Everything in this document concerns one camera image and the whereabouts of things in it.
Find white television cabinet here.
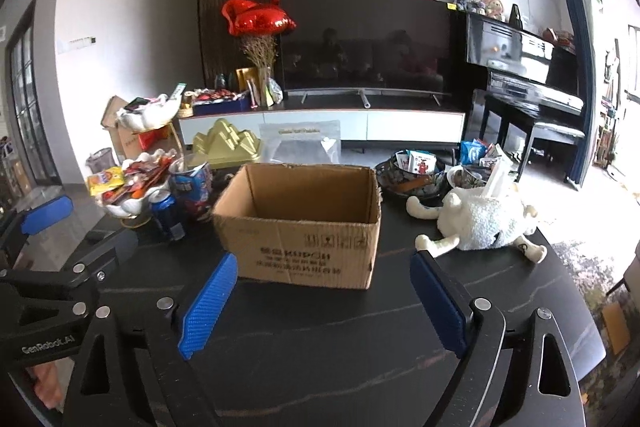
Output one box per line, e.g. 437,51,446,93
177,99,468,152

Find yellow chip bag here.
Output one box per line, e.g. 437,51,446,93
86,167,126,195

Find pile of assorted snacks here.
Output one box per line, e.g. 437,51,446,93
87,154,176,208

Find blue snack packet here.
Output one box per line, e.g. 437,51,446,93
460,140,488,165

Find white wall switch panel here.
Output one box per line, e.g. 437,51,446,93
56,37,96,52

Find dark bowl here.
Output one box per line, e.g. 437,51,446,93
375,152,448,198

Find white red printed carton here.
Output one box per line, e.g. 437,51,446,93
409,152,437,175

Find blue snack cup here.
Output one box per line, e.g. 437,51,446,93
168,157,213,220

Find patterned small bowl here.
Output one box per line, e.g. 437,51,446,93
446,165,488,192

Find gold mountain ornament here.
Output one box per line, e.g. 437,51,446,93
192,118,263,170

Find white sheep plush tissue holder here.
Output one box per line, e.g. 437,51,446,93
406,187,548,264

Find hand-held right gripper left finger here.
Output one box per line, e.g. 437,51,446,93
62,252,240,427

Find blue soda can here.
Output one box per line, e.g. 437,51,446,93
150,189,188,240

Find glass vase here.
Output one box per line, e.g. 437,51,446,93
256,67,275,108

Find black television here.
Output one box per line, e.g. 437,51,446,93
277,0,453,100

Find brown cardboard box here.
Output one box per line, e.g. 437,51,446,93
211,163,383,290

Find white shell tiered stand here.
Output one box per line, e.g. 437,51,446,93
85,93,183,228

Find dried flower bouquet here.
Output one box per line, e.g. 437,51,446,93
240,34,278,70

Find clear zip bag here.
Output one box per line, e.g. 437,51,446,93
258,119,343,165

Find black framed glass door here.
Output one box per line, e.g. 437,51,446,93
0,0,63,188

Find wooden chair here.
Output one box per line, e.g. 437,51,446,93
600,302,631,355

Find person's left forearm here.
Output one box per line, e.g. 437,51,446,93
32,359,68,403

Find brown plush doll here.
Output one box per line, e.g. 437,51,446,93
472,0,503,22

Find open cardboard carton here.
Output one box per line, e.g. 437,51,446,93
100,96,143,165

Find blue curtain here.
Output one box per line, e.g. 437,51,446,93
550,0,598,190

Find black piano bench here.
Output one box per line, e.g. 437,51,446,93
515,122,586,185

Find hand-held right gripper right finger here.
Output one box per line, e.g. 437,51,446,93
409,249,588,427

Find blue tray of sweets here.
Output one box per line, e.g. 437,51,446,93
192,89,251,115

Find black upright piano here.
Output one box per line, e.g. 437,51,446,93
462,9,586,182

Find grey wastebasket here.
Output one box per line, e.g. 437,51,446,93
86,148,115,175

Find red heart balloon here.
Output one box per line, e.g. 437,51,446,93
235,7,297,36
221,0,261,36

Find gold box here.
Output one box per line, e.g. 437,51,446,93
236,67,261,95

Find white tissue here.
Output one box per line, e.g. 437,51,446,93
482,152,516,198

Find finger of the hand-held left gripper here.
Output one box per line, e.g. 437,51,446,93
0,229,138,314
0,195,74,268

